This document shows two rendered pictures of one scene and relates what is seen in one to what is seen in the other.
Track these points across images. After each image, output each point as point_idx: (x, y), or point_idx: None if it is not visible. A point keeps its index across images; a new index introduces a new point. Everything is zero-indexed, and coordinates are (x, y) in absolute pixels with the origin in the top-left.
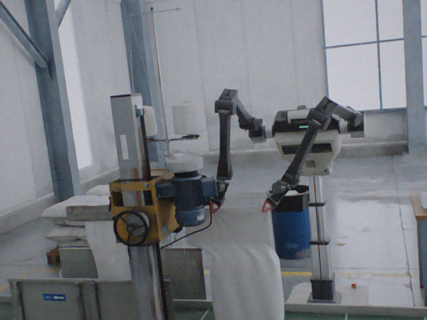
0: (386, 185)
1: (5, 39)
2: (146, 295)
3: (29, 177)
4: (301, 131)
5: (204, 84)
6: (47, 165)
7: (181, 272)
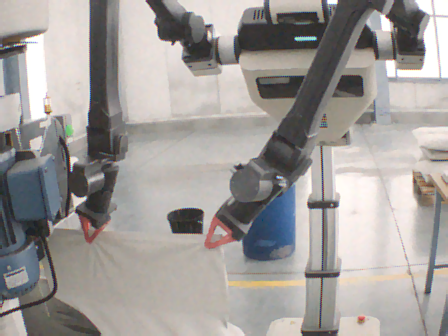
0: (363, 155)
1: None
2: None
3: None
4: (299, 48)
5: (167, 48)
6: None
7: (75, 319)
